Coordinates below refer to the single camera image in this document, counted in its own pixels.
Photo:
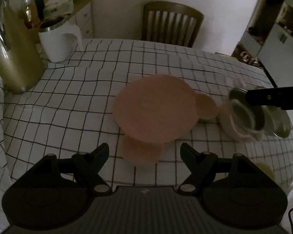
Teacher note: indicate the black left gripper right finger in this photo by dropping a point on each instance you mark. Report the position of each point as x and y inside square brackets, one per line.
[234, 192]

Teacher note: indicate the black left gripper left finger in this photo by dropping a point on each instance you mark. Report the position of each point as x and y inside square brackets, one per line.
[56, 192]

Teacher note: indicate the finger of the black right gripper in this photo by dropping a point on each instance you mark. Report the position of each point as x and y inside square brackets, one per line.
[277, 97]

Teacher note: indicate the large stainless steel bowl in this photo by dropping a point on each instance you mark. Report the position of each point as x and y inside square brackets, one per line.
[277, 122]

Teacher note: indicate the cream white bowl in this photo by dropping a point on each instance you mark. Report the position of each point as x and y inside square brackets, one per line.
[266, 169]

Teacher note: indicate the pink steel-lined bowl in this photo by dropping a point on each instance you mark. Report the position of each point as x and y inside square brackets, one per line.
[240, 118]

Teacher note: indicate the pink bear-shaped plate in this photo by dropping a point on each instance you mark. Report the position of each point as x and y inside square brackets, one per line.
[156, 110]

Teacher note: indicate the white checkered tablecloth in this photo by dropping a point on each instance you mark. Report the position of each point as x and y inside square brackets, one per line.
[69, 111]

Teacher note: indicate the gold thermos jug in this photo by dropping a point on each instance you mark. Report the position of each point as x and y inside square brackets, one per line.
[21, 66]

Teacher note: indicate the far wooden chair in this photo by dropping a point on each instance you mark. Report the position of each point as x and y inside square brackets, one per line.
[170, 23]

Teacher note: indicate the white electric kettle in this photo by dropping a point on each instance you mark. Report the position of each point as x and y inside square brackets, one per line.
[54, 37]

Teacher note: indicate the small wooden side cabinet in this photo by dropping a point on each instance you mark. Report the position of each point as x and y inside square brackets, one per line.
[81, 17]

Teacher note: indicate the tissue box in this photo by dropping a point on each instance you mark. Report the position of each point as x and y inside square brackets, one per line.
[55, 8]

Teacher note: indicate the white cabinet wall unit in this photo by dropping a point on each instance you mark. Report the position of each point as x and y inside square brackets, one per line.
[268, 40]

